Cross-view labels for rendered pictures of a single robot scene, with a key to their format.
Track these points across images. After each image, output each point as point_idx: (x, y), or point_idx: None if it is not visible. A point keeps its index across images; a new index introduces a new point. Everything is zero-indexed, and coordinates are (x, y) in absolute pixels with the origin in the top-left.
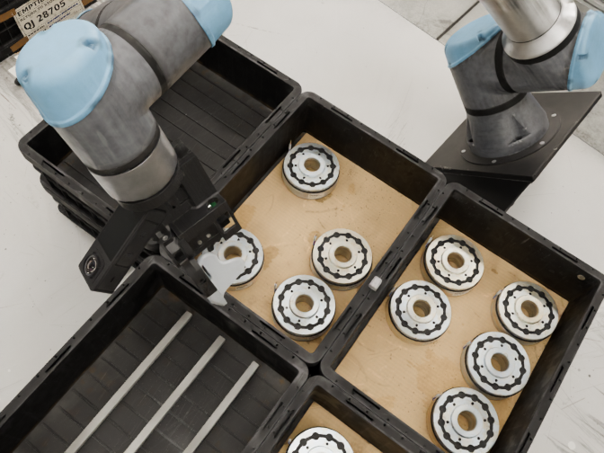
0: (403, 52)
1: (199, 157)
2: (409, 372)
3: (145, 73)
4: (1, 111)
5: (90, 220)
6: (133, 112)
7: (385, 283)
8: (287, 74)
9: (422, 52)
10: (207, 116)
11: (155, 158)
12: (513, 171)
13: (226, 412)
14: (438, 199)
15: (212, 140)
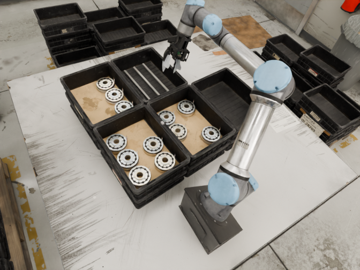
0: (274, 211)
1: (222, 111)
2: (136, 139)
3: (193, 12)
4: (252, 88)
5: None
6: (187, 14)
7: (162, 126)
8: (263, 162)
9: (274, 220)
10: (237, 117)
11: (181, 24)
12: (191, 188)
13: (145, 98)
14: (185, 151)
15: (227, 116)
